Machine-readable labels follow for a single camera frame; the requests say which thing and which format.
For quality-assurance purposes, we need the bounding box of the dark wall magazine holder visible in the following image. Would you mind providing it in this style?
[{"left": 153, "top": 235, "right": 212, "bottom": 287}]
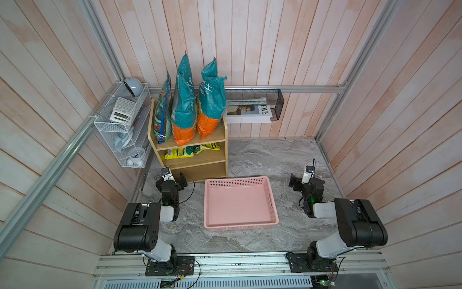
[{"left": 226, "top": 89, "right": 285, "bottom": 121}]

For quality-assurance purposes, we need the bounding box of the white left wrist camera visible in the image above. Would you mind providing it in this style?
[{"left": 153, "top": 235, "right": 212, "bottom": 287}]
[{"left": 161, "top": 166, "right": 175, "bottom": 181}]

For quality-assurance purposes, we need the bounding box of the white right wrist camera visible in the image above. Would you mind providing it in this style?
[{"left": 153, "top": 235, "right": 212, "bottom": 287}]
[{"left": 302, "top": 166, "right": 315, "bottom": 184}]

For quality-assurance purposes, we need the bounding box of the green blue soil bag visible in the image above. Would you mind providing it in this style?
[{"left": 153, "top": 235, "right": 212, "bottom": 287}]
[{"left": 154, "top": 72, "right": 172, "bottom": 144}]

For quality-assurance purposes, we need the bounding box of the pale blue cloth item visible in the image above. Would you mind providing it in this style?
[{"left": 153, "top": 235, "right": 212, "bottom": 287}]
[{"left": 114, "top": 130, "right": 134, "bottom": 153}]

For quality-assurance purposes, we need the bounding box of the yellow green packet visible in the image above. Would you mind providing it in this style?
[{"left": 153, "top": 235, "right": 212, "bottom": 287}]
[
  {"left": 192, "top": 143, "right": 221, "bottom": 154},
  {"left": 165, "top": 147, "right": 194, "bottom": 160}
]

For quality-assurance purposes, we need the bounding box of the aluminium front rail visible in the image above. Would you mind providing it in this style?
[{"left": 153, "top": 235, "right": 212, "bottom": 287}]
[{"left": 89, "top": 250, "right": 398, "bottom": 289}]

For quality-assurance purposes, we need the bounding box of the pink plastic basket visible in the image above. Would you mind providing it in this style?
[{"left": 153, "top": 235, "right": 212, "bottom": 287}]
[{"left": 203, "top": 176, "right": 279, "bottom": 231}]

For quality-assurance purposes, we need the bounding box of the teal orange fertilizer bag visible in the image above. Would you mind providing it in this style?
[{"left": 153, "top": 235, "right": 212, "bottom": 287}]
[
  {"left": 197, "top": 57, "right": 227, "bottom": 138},
  {"left": 172, "top": 54, "right": 197, "bottom": 146}
]

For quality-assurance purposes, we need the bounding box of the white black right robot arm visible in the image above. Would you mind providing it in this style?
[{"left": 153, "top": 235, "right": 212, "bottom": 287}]
[{"left": 286, "top": 172, "right": 388, "bottom": 273}]

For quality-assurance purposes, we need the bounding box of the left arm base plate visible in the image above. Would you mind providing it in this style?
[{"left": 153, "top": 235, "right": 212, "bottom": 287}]
[{"left": 145, "top": 256, "right": 195, "bottom": 276}]

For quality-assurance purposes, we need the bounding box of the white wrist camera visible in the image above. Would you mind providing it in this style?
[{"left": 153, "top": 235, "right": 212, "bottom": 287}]
[
  {"left": 302, "top": 166, "right": 315, "bottom": 184},
  {"left": 161, "top": 166, "right": 175, "bottom": 181}
]

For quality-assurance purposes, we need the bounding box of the white magazine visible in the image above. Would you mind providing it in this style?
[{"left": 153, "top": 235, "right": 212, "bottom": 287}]
[{"left": 225, "top": 97, "right": 273, "bottom": 124}]

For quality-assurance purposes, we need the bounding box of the grey blue bowl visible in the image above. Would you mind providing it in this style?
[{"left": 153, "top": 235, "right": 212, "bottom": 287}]
[{"left": 123, "top": 77, "right": 144, "bottom": 98}]

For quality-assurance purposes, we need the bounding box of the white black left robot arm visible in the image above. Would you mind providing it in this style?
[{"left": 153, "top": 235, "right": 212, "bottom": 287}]
[{"left": 113, "top": 167, "right": 188, "bottom": 266}]

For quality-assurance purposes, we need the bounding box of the white calculator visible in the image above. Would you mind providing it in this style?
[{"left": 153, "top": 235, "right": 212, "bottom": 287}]
[{"left": 109, "top": 97, "right": 136, "bottom": 126}]

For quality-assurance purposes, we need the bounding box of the white wire wall rack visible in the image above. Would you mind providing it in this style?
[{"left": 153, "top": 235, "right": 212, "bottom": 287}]
[{"left": 94, "top": 82, "right": 152, "bottom": 169}]

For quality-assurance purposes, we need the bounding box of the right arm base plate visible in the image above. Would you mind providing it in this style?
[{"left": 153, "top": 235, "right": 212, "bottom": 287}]
[{"left": 285, "top": 252, "right": 338, "bottom": 273}]

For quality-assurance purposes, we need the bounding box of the wooden shelf unit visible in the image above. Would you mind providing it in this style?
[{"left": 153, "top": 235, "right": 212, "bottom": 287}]
[{"left": 148, "top": 100, "right": 228, "bottom": 183}]

